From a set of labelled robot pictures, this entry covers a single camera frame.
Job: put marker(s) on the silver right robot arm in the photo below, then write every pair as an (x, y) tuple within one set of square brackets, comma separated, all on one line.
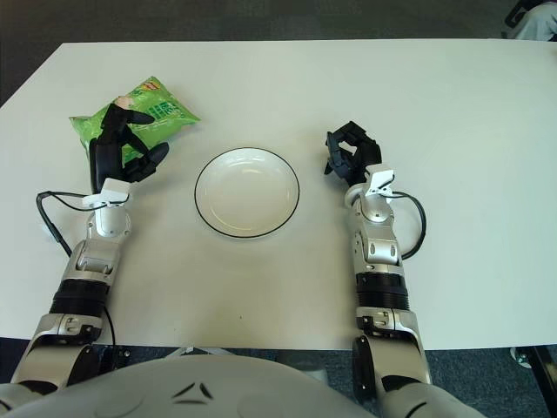
[(378, 248)]

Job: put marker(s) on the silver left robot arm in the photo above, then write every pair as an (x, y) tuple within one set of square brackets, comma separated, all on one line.
[(98, 257)]

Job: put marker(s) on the white plate with black rim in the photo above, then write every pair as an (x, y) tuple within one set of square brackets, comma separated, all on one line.
[(246, 193)]

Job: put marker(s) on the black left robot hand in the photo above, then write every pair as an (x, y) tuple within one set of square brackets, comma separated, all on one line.
[(104, 152)]

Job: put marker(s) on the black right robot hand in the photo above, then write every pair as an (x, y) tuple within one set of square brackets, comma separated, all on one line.
[(367, 150)]

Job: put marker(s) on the person's grey trouser leg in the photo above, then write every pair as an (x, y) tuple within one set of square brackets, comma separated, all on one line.
[(537, 24)]

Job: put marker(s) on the grey robot torso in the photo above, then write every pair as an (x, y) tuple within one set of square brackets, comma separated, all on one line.
[(196, 387)]

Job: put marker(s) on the green snack chip bag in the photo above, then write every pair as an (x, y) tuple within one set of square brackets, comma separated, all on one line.
[(165, 115)]

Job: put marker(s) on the black table leg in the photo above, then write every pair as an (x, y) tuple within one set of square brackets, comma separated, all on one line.
[(541, 363)]

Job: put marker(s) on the white plastic wrist bracket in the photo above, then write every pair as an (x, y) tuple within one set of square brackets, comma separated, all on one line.
[(115, 189), (380, 178)]

